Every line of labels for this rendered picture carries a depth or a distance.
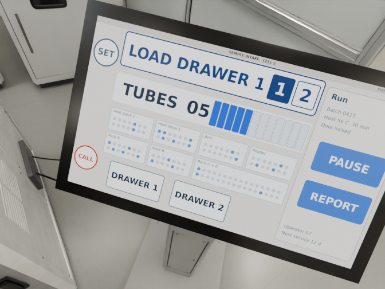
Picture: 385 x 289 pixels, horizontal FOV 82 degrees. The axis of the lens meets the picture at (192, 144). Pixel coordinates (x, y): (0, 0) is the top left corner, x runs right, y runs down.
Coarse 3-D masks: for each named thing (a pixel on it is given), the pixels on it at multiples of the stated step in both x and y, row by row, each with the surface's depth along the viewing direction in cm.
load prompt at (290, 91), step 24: (144, 48) 33; (168, 48) 33; (192, 48) 32; (168, 72) 33; (192, 72) 33; (216, 72) 33; (240, 72) 32; (264, 72) 32; (288, 72) 32; (240, 96) 33; (264, 96) 32; (288, 96) 32; (312, 96) 32
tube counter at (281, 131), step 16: (192, 96) 33; (208, 96) 33; (192, 112) 34; (208, 112) 34; (224, 112) 33; (240, 112) 33; (256, 112) 33; (224, 128) 34; (240, 128) 33; (256, 128) 33; (272, 128) 33; (288, 128) 33; (304, 128) 32; (288, 144) 33; (304, 144) 33
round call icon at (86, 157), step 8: (80, 144) 37; (80, 152) 37; (88, 152) 37; (96, 152) 36; (72, 160) 37; (80, 160) 37; (88, 160) 37; (96, 160) 37; (80, 168) 37; (88, 168) 37; (96, 168) 37
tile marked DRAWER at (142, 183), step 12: (108, 168) 37; (120, 168) 36; (132, 168) 36; (108, 180) 37; (120, 180) 37; (132, 180) 36; (144, 180) 36; (156, 180) 36; (132, 192) 37; (144, 192) 36; (156, 192) 36
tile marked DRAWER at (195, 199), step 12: (180, 192) 36; (192, 192) 36; (204, 192) 35; (216, 192) 35; (168, 204) 36; (180, 204) 36; (192, 204) 36; (204, 204) 36; (216, 204) 35; (228, 204) 35; (204, 216) 36; (216, 216) 36
